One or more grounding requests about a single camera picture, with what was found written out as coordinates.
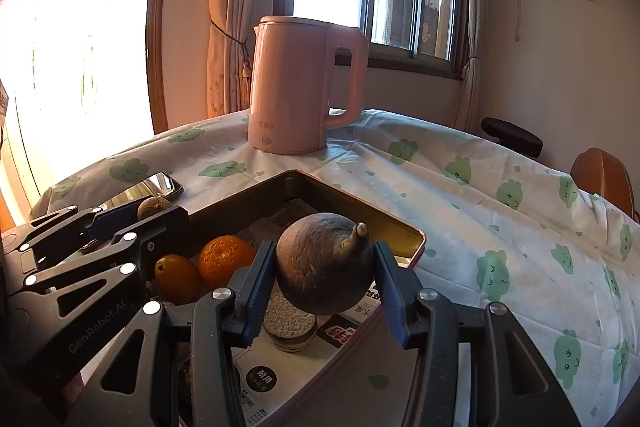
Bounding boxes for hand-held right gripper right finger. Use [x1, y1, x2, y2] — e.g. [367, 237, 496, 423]
[372, 241, 583, 427]

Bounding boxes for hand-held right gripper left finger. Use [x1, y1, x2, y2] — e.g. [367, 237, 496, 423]
[65, 241, 276, 427]

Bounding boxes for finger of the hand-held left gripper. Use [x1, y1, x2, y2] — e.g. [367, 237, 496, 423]
[2, 197, 146, 265]
[15, 206, 191, 318]

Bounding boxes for small brown kiwi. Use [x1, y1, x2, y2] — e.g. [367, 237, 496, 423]
[137, 195, 173, 223]

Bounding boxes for small cork-lidded jar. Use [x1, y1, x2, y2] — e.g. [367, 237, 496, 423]
[262, 289, 318, 353]

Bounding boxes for bumpy tangerine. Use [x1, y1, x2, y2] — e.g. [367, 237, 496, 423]
[198, 235, 256, 290]

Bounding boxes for oval smooth orange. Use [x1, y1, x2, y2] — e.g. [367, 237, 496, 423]
[154, 255, 202, 304]

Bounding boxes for brown round pear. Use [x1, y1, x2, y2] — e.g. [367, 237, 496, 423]
[275, 212, 375, 315]

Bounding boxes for pink metal tin box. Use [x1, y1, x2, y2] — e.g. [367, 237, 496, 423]
[145, 169, 427, 427]

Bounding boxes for smartphone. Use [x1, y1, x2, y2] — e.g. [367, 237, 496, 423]
[95, 172, 185, 212]

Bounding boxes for white cloud-print tablecloth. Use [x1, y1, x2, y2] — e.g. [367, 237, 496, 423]
[30, 108, 640, 427]

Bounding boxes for wooden-framed glass door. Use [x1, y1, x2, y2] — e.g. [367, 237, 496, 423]
[0, 0, 181, 228]

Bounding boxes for pink electric kettle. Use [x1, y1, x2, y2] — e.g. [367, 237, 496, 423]
[247, 16, 370, 156]

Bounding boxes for dark round stool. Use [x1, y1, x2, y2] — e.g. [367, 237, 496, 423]
[481, 117, 544, 158]

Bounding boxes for pink patterned curtain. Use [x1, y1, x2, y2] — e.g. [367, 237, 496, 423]
[206, 0, 301, 120]

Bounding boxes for brown leather chair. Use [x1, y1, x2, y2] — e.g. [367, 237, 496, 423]
[570, 148, 636, 220]

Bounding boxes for beige tied curtain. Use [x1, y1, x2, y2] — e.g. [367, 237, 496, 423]
[452, 0, 496, 132]

